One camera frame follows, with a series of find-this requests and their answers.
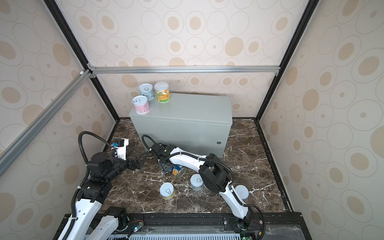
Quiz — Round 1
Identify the yellow label white-lid can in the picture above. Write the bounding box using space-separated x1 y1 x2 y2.
159 183 175 200

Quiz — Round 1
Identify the pink label white-lid can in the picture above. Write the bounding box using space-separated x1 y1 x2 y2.
132 96 150 115

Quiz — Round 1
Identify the blue label white-lid can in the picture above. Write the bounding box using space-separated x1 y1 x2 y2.
190 174 204 191

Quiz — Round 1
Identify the teal label white-lid can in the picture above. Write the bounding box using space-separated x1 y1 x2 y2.
139 84 155 101

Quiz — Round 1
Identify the green orange label can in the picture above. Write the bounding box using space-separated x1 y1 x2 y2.
154 82 170 103

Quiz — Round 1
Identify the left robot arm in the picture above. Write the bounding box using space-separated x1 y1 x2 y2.
58 145 149 240

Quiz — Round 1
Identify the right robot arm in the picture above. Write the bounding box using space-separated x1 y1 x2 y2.
148 144 254 230

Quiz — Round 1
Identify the grey metal cabinet box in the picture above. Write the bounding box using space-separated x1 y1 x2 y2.
129 93 233 158

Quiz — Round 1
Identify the green yellow label can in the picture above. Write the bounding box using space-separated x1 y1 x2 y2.
235 185 250 201

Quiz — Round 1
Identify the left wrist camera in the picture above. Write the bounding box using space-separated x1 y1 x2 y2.
112 138 129 161

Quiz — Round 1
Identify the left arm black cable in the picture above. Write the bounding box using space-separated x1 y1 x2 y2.
61 131 113 240

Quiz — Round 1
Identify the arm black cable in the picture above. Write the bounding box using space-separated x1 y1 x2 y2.
61 131 113 240
141 134 266 240

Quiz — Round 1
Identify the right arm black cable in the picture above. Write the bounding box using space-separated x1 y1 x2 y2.
141 134 266 240

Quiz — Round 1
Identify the left diagonal aluminium rail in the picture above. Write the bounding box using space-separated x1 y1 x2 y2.
1 70 91 175

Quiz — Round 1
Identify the horizontal aluminium rail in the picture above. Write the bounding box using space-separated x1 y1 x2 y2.
90 66 280 74

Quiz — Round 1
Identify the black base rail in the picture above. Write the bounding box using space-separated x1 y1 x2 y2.
69 207 311 240

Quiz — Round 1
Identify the left black corner post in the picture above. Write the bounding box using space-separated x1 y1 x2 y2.
44 0 120 122

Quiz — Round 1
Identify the black corner post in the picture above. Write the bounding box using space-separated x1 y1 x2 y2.
255 0 319 123
44 0 120 122

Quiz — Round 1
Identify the right black corner post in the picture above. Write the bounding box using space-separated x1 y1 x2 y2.
255 0 319 123

